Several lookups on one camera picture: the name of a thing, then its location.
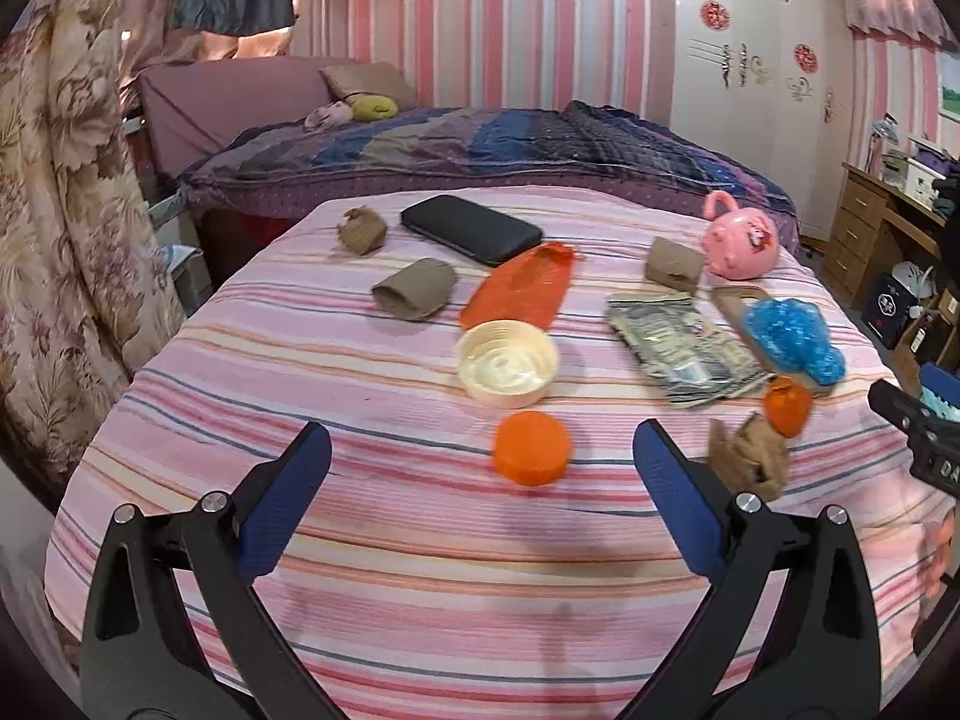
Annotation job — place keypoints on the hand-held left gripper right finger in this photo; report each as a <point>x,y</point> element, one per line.
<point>671,491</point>

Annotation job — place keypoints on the white wardrobe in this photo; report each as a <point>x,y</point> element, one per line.
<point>750,52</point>

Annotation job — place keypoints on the pink plush toy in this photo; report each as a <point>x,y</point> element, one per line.
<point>328,115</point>

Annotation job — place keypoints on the orange plastic lid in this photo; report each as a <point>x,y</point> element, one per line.
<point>531,446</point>

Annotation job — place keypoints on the silver foil packet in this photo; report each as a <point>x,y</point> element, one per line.
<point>679,345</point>

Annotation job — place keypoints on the bed with purple sheet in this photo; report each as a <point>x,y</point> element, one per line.
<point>247,199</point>

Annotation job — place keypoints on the black phone case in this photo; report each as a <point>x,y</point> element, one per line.
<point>469,227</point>

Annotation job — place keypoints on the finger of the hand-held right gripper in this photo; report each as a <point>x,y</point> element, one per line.
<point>896,401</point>
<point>943,379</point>

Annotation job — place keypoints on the small crumpled brown paper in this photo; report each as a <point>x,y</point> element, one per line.
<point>361,231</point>

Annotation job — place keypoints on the yellow plush toy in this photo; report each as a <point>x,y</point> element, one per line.
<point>375,107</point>

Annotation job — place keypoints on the patchwork quilt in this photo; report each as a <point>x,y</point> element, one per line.
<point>480,142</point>

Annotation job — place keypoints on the pink window curtain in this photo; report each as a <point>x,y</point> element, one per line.
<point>150,22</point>

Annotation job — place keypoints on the wooden desk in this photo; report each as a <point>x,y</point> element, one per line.
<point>859,225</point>

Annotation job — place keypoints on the cardboard box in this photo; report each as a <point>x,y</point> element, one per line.
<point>934,334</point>

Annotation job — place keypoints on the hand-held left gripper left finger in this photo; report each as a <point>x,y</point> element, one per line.
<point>289,491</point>

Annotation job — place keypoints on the small framed wall photo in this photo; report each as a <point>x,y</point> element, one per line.
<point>950,90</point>

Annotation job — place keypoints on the brown pillow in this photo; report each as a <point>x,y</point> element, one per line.
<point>371,79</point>

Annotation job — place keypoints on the person's right hand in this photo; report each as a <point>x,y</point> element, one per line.
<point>943,555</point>

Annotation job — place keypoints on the tan phone case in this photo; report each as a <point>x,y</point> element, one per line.
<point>731,305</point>

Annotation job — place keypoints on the white storage box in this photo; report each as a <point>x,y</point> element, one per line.
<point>924,172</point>

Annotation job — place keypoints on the pink striped tablecloth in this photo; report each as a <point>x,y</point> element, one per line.
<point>420,592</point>

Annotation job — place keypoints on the floral curtain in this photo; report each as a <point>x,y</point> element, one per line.
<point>67,180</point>

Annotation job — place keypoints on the black box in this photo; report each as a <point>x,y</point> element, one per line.
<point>886,311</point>

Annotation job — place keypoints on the cream plastic bowl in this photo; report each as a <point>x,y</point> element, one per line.
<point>508,364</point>

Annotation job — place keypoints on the light blue plastic basket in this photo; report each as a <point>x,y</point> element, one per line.
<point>942,405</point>

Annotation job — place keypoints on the bedside cabinet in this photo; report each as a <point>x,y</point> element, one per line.
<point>184,262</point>

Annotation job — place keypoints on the white bag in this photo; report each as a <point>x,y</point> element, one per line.
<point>911,279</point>

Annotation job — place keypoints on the large brown paper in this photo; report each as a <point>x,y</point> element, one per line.
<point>750,456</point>

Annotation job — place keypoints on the orange mesh bag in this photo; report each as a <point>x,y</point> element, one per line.
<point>517,289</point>

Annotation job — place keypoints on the mauve bed headboard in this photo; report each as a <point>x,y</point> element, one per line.
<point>225,101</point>

